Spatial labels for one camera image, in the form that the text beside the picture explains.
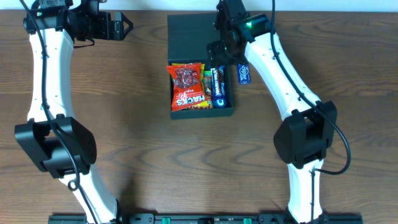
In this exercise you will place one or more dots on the dark green box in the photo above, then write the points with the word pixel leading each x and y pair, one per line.
pixel 188 38

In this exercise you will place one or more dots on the purple Dairy Milk bar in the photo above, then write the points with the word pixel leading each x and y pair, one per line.
pixel 217 91

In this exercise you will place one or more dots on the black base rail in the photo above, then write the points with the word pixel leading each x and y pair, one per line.
pixel 263 218

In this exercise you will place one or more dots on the blue Oreo cookie pack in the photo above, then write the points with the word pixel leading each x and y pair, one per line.
pixel 220 102

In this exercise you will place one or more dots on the small blue Eclipse pack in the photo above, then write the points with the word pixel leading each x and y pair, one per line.
pixel 244 76

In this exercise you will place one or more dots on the green Haribo gummy bag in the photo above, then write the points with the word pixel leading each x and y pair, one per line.
pixel 206 82

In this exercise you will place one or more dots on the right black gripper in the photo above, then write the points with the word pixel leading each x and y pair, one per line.
pixel 216 50

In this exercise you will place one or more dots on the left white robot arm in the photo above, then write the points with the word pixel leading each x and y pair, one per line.
pixel 52 137

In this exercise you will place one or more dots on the red Hacks candy bag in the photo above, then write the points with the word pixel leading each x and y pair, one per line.
pixel 186 87

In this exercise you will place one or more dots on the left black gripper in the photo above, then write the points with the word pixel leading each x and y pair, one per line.
pixel 109 25

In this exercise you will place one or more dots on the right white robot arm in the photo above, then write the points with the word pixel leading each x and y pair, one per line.
pixel 306 131

